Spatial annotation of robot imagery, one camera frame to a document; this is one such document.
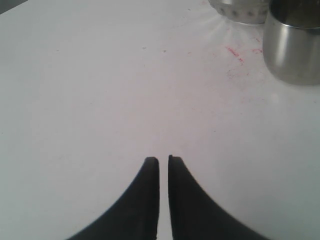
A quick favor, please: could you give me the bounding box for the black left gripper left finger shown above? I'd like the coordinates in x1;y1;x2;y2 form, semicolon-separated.
70;157;160;240

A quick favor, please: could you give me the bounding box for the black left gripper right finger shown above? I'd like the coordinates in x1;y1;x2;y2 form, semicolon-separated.
168;155;265;240

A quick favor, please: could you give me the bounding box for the small steel cup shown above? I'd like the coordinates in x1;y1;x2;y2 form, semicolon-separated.
262;0;320;86

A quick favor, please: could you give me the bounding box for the steel bowl with rice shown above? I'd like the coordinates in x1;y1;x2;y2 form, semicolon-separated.
208;0;270;25

